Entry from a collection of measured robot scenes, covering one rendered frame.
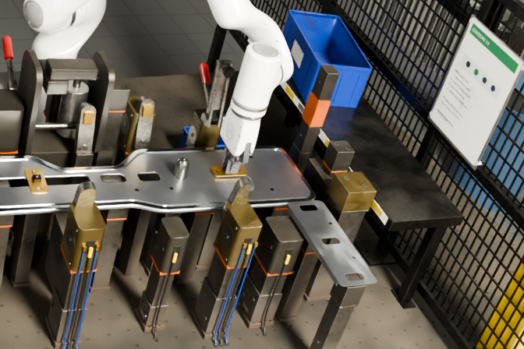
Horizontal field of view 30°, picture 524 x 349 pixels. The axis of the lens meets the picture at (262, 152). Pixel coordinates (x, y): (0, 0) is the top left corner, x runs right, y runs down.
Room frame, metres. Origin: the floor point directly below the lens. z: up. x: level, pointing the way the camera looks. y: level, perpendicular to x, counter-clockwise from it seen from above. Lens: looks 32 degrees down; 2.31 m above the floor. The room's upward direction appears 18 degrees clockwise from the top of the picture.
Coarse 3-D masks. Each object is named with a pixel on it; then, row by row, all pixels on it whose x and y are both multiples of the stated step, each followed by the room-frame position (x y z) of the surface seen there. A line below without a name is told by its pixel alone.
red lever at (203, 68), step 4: (204, 64) 2.13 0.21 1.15; (200, 68) 2.13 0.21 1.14; (204, 68) 2.12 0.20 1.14; (200, 72) 2.12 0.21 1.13; (204, 72) 2.12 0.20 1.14; (208, 72) 2.12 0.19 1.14; (204, 76) 2.11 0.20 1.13; (208, 76) 2.11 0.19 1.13; (204, 80) 2.10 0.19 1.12; (208, 80) 2.10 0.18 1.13; (204, 84) 2.10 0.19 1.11; (208, 84) 2.10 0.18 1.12; (204, 88) 2.09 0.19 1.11; (208, 88) 2.09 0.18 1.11; (208, 92) 2.08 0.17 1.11; (208, 96) 2.07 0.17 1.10; (212, 116) 2.04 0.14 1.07; (216, 116) 2.04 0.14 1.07; (212, 120) 2.03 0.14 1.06; (216, 120) 2.03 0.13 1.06
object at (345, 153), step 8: (328, 144) 2.08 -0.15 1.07; (336, 144) 2.07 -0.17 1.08; (344, 144) 2.09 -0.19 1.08; (328, 152) 2.07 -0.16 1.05; (336, 152) 2.05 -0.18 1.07; (344, 152) 2.05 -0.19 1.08; (352, 152) 2.07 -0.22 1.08; (328, 160) 2.06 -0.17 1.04; (336, 160) 2.04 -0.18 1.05; (344, 160) 2.06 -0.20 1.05; (328, 168) 2.05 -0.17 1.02; (336, 168) 2.05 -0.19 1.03; (344, 168) 2.06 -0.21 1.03
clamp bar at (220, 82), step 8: (216, 64) 2.05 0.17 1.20; (224, 64) 2.06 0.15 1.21; (216, 72) 2.04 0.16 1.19; (224, 72) 2.02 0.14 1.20; (232, 72) 2.03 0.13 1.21; (216, 80) 2.03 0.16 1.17; (224, 80) 2.06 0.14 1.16; (216, 88) 2.03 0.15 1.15; (224, 88) 2.05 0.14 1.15; (216, 96) 2.04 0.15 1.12; (224, 96) 2.05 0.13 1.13; (208, 104) 2.04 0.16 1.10; (216, 104) 2.04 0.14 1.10; (224, 104) 2.04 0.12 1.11; (208, 112) 2.03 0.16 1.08
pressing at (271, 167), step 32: (0, 160) 1.69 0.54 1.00; (32, 160) 1.73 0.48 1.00; (128, 160) 1.84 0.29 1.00; (160, 160) 1.88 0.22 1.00; (192, 160) 1.93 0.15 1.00; (256, 160) 2.01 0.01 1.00; (288, 160) 2.06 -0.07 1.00; (0, 192) 1.59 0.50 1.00; (64, 192) 1.65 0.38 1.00; (128, 192) 1.73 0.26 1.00; (160, 192) 1.76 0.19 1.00; (192, 192) 1.80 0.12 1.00; (224, 192) 1.84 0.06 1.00; (256, 192) 1.88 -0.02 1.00; (288, 192) 1.92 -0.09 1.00
